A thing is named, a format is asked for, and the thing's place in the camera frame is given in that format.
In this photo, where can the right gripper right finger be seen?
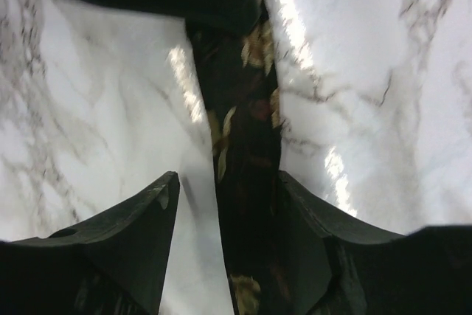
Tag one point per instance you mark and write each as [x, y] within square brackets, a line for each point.
[337, 264]

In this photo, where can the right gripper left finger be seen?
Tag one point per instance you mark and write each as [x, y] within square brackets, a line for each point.
[112, 263]

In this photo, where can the black leaf patterned tie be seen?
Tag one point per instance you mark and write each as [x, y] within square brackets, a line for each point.
[269, 251]

